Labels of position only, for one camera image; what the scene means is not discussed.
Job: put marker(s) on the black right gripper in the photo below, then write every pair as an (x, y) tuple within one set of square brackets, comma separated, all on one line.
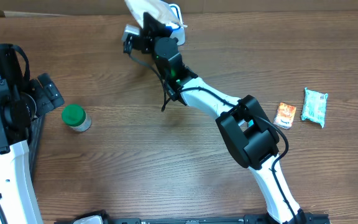
[(156, 30)]

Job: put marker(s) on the brown snack packet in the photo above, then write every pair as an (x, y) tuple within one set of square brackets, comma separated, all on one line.
[(163, 12)]

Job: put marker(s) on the green lidded jar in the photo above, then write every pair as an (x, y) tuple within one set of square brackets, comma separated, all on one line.
[(76, 118)]

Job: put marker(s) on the orange Kleenex tissue pack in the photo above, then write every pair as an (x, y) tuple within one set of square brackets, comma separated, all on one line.
[(284, 116)]

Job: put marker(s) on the green wet wipes pack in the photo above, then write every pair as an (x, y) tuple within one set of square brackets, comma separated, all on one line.
[(314, 107)]

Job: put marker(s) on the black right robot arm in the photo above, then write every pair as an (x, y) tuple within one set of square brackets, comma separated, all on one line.
[(251, 139)]

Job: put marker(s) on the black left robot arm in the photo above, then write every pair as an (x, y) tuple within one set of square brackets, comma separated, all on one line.
[(22, 100)]

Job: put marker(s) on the white barcode scanner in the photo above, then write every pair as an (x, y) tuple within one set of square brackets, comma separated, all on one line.
[(177, 31)]

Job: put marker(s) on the grey plastic mesh basket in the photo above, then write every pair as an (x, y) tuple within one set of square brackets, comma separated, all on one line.
[(37, 127)]

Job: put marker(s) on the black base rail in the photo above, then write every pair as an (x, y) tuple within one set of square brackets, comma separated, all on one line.
[(102, 217)]

